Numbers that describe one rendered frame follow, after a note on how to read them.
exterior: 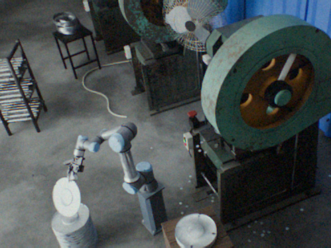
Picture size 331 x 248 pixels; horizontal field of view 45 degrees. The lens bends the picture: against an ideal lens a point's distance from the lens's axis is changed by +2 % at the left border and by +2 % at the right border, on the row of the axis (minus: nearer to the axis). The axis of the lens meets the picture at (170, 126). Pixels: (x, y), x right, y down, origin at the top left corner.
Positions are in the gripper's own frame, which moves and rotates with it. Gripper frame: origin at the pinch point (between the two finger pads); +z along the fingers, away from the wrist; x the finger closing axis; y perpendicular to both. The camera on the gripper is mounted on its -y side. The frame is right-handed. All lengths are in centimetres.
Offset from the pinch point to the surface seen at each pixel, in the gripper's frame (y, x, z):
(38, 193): -72, 55, 32
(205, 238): 107, 22, 10
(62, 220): -4.5, 10.1, 32.3
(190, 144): 64, 58, -48
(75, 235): 11.4, 10.2, 39.0
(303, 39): 146, -24, -120
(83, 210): 5.0, 20.2, 22.4
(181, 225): 87, 24, 8
